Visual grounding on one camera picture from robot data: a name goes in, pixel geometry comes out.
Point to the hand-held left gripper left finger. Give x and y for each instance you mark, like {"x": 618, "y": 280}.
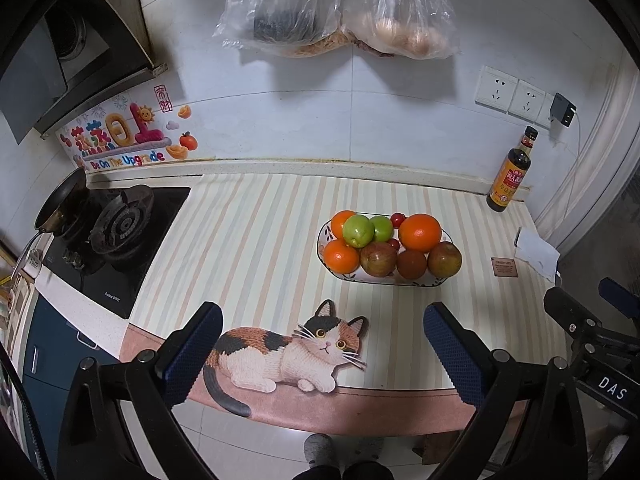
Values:
{"x": 197, "y": 355}

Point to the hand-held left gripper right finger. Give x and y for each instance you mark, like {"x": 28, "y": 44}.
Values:
{"x": 450, "y": 355}

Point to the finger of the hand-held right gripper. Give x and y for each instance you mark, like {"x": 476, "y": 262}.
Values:
{"x": 620, "y": 292}
{"x": 570, "y": 312}

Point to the red apple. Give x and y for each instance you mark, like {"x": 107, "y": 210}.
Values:
{"x": 378, "y": 259}
{"x": 444, "y": 259}

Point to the floral ceramic bowl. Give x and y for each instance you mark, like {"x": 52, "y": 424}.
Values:
{"x": 385, "y": 281}

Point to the dark red round fruit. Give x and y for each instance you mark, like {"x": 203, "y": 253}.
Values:
{"x": 411, "y": 264}

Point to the red cherry tomato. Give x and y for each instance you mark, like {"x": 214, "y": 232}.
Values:
{"x": 398, "y": 219}
{"x": 394, "y": 244}

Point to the small green fruit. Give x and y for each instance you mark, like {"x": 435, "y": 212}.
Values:
{"x": 383, "y": 227}

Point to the large green fruit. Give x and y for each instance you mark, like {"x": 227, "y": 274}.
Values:
{"x": 358, "y": 231}

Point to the white paper tissue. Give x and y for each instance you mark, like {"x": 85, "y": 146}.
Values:
{"x": 537, "y": 252}

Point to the brown square coaster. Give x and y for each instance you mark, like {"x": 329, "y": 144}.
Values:
{"x": 504, "y": 266}

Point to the brown wooden block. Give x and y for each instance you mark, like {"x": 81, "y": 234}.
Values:
{"x": 436, "y": 450}

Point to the striped cat mat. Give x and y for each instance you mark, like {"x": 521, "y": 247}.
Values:
{"x": 240, "y": 240}

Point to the orange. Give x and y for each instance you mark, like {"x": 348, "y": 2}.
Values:
{"x": 340, "y": 221}
{"x": 341, "y": 256}
{"x": 420, "y": 232}

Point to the person's grey socked foot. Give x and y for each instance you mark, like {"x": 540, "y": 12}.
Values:
{"x": 319, "y": 449}
{"x": 364, "y": 451}

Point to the person's dark trouser leg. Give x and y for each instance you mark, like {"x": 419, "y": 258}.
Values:
{"x": 317, "y": 474}
{"x": 369, "y": 472}

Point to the black gas stove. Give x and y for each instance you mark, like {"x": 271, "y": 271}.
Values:
{"x": 155, "y": 215}

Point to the blue cabinet door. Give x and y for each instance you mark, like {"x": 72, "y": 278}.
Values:
{"x": 50, "y": 350}

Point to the soy sauce bottle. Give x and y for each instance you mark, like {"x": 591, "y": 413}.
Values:
{"x": 510, "y": 175}

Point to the black burner grate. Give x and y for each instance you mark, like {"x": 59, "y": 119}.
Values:
{"x": 122, "y": 222}

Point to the white cup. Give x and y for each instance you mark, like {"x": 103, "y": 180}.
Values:
{"x": 34, "y": 262}

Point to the black plug charger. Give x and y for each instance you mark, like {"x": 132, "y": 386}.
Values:
{"x": 563, "y": 110}

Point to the black frying pan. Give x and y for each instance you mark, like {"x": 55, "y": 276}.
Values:
{"x": 60, "y": 200}

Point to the range hood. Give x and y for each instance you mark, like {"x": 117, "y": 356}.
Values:
{"x": 50, "y": 60}

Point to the clear plastic bag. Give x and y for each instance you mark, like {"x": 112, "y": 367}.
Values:
{"x": 400, "y": 15}
{"x": 280, "y": 10}

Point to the white wall socket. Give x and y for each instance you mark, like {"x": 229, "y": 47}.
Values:
{"x": 542, "y": 115}
{"x": 527, "y": 97}
{"x": 496, "y": 86}

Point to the colourful wall sticker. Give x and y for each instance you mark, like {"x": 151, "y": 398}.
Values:
{"x": 125, "y": 132}

